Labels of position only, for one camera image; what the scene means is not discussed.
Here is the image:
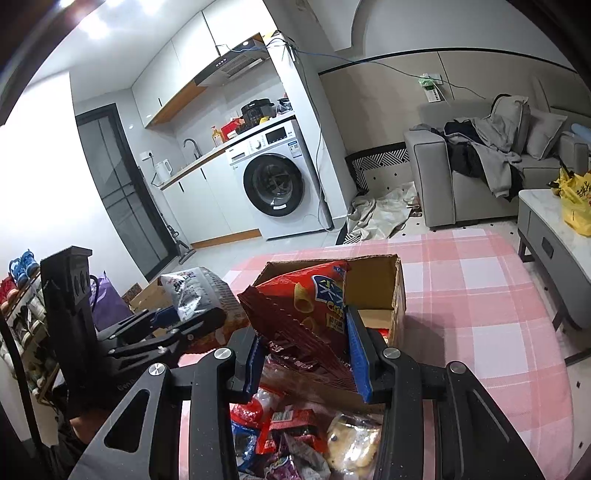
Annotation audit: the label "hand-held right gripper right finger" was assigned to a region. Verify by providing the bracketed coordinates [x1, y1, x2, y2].
[345, 306, 546, 480]

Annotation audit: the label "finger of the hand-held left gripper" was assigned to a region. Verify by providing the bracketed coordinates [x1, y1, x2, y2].
[107, 307, 228, 371]
[96, 306, 182, 348]

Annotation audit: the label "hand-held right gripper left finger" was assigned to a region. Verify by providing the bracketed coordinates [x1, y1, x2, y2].
[68, 329, 267, 480]

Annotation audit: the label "silver orange snack bag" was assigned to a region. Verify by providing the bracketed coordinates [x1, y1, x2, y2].
[159, 267, 250, 352]

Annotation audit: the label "red chip bag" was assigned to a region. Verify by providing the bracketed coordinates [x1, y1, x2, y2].
[238, 260, 370, 407]

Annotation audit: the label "printed cardboard box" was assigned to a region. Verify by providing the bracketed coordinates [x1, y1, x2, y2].
[127, 277, 172, 315]

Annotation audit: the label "small red snack packet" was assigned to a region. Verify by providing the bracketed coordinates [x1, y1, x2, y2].
[230, 401, 265, 428]

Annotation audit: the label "purple bag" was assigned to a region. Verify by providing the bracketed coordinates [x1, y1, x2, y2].
[89, 271, 133, 326]

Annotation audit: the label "shoe rack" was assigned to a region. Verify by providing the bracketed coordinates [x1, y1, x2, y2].
[0, 272, 63, 402]

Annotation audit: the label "dark red snack packet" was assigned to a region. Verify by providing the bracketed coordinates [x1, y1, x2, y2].
[269, 408, 325, 455]

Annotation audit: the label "stick vacuum cleaner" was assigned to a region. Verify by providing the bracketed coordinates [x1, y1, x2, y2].
[163, 223, 195, 260]

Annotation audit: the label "clear cookie pack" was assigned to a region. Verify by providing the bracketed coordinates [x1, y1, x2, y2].
[325, 412, 385, 477]

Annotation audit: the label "blue snack packet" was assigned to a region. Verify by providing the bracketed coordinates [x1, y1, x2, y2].
[232, 422, 260, 472]

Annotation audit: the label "blue shoes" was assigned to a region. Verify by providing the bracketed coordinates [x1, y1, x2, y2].
[9, 249, 40, 285]

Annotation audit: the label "purple snack packet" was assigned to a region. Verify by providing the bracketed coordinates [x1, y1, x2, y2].
[262, 434, 331, 480]

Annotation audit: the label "white base cabinets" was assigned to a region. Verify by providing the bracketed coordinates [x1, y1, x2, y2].
[158, 152, 262, 251]

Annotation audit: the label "pink checked tablecloth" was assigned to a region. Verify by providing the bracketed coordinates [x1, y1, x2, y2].
[178, 229, 573, 480]

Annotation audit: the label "black glass door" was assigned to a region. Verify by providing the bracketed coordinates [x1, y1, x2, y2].
[75, 104, 179, 283]

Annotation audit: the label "beige cloth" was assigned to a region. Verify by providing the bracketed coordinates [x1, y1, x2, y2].
[345, 181, 419, 241]

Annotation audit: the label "white washing machine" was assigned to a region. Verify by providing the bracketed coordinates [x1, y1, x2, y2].
[225, 119, 334, 241]

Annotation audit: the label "grey sofa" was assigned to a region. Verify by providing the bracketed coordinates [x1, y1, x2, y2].
[404, 95, 591, 230]

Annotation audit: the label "black white patterned mat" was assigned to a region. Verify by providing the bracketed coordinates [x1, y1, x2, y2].
[344, 142, 410, 195]

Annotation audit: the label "grey coffee table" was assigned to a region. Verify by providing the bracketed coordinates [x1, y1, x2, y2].
[516, 187, 591, 332]

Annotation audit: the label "black pressure cooker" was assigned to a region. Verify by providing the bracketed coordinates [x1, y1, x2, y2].
[240, 98, 277, 128]

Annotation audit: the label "dark clothing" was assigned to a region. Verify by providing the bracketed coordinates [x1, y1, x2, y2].
[416, 119, 490, 178]

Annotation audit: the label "grey jacket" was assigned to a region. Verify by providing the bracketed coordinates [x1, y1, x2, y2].
[445, 95, 532, 199]

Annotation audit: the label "range hood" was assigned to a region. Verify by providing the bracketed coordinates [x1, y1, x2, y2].
[194, 45, 269, 87]

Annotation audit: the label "yellow plastic bag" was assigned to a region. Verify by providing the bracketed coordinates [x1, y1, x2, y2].
[551, 167, 591, 237]

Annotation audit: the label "white power strip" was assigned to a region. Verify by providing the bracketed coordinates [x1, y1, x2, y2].
[417, 73, 447, 103]

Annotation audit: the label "large grey cushion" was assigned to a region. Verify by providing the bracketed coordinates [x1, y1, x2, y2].
[488, 95, 531, 155]

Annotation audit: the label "small grey cushion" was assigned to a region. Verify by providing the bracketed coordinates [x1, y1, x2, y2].
[525, 108, 568, 161]

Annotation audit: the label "white wall cabinets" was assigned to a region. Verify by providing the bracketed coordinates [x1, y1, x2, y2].
[131, 8, 267, 128]

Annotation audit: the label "blue cable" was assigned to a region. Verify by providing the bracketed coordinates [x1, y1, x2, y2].
[265, 36, 370, 64]

